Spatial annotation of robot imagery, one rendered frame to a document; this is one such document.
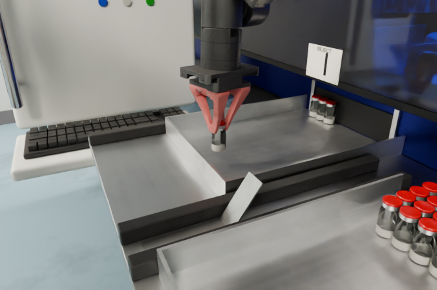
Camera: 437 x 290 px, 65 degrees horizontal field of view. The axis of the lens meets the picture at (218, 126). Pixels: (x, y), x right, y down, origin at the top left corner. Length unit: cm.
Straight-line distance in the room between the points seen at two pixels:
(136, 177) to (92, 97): 49
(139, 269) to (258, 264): 12
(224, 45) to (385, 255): 31
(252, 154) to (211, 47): 21
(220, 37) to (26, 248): 163
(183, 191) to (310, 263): 20
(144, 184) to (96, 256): 126
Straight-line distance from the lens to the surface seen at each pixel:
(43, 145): 84
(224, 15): 47
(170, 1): 100
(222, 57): 47
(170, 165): 57
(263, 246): 41
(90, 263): 174
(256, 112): 75
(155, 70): 101
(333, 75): 63
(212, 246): 38
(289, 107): 80
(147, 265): 37
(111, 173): 56
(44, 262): 183
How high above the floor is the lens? 115
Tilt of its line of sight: 22 degrees down
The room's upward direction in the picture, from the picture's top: straight up
